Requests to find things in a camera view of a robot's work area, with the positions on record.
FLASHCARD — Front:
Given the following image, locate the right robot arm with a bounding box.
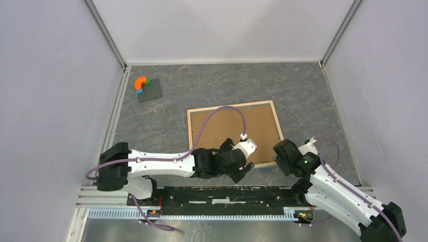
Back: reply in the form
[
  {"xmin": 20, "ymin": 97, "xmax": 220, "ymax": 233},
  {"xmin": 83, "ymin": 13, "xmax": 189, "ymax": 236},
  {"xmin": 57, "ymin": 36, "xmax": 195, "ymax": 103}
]
[{"xmin": 273, "ymin": 138, "xmax": 407, "ymax": 241}]

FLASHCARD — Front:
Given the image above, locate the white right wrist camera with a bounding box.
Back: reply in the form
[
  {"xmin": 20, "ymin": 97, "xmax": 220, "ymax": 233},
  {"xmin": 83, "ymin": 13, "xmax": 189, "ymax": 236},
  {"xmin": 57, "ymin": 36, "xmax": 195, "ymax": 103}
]
[{"xmin": 298, "ymin": 137, "xmax": 318, "ymax": 155}]

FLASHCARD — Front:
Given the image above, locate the aluminium rail with cable comb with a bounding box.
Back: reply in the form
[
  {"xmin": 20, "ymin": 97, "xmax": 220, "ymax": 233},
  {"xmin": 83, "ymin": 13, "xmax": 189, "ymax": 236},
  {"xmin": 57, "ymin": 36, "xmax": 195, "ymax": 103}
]
[{"xmin": 77, "ymin": 186, "xmax": 310, "ymax": 220}]

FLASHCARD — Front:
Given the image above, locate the grey building block baseplate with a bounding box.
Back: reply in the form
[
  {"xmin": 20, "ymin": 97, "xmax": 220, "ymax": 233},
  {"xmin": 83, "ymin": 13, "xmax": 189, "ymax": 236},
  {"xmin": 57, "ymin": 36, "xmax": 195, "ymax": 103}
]
[{"xmin": 137, "ymin": 78, "xmax": 163, "ymax": 102}]

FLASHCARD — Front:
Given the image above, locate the light wooden picture frame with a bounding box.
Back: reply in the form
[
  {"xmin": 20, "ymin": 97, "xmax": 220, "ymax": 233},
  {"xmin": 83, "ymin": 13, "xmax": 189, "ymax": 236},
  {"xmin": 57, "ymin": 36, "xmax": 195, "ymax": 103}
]
[{"xmin": 186, "ymin": 100, "xmax": 285, "ymax": 169}]

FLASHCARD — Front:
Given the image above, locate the brown cardboard backing board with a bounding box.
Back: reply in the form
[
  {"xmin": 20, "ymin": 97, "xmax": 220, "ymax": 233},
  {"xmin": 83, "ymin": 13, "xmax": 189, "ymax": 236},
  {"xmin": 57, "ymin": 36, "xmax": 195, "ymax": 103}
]
[{"xmin": 190, "ymin": 104, "xmax": 281, "ymax": 165}]

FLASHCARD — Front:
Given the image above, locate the orange curved toy block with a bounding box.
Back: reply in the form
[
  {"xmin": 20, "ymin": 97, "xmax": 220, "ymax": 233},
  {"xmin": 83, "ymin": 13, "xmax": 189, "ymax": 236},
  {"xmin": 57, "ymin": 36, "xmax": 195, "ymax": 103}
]
[{"xmin": 134, "ymin": 76, "xmax": 148, "ymax": 90}]

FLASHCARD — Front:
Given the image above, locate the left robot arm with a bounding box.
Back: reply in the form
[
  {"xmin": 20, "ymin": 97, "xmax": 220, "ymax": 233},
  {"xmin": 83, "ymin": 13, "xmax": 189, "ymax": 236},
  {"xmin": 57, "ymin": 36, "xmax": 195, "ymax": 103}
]
[{"xmin": 96, "ymin": 139, "xmax": 257, "ymax": 206}]

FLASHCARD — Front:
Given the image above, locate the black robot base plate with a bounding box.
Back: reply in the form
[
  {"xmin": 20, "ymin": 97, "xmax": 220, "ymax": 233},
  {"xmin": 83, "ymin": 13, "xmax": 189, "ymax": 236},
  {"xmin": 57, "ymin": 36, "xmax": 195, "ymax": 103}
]
[{"xmin": 127, "ymin": 186, "xmax": 312, "ymax": 216}]

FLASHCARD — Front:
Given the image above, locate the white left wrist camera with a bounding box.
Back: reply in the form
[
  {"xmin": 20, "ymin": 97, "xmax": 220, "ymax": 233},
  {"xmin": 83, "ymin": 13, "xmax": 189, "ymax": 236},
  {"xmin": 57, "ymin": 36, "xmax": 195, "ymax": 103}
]
[{"xmin": 232, "ymin": 134, "xmax": 257, "ymax": 159}]

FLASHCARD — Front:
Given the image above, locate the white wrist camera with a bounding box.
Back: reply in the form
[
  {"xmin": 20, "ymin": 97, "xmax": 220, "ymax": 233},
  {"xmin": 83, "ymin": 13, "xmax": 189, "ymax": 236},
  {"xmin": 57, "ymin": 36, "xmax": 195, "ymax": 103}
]
[
  {"xmin": 232, "ymin": 134, "xmax": 257, "ymax": 159},
  {"xmin": 298, "ymin": 137, "xmax": 318, "ymax": 155}
]

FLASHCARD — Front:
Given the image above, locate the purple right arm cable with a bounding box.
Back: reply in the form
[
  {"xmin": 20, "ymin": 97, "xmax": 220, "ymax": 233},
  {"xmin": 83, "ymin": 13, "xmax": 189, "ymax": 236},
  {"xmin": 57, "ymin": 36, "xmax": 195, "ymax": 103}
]
[{"xmin": 301, "ymin": 137, "xmax": 404, "ymax": 242}]

